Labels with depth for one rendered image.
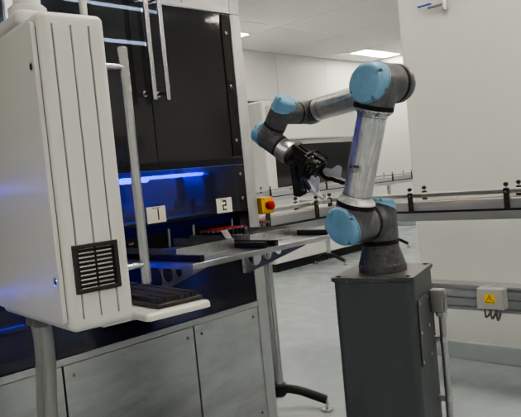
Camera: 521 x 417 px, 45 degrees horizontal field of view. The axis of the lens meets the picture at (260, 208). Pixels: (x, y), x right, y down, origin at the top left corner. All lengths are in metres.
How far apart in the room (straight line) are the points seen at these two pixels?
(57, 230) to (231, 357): 1.27
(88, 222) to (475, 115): 2.47
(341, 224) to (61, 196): 0.80
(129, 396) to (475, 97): 2.32
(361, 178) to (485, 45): 1.86
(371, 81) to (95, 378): 1.31
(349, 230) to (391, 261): 0.21
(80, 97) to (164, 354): 1.15
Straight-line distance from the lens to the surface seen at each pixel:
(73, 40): 1.61
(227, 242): 2.23
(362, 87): 1.81
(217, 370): 2.60
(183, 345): 2.47
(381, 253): 1.99
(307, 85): 10.43
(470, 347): 3.77
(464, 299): 3.05
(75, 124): 1.57
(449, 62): 3.67
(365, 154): 1.84
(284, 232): 2.44
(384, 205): 1.99
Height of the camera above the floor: 1.13
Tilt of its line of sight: 3 degrees down
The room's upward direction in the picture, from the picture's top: 5 degrees counter-clockwise
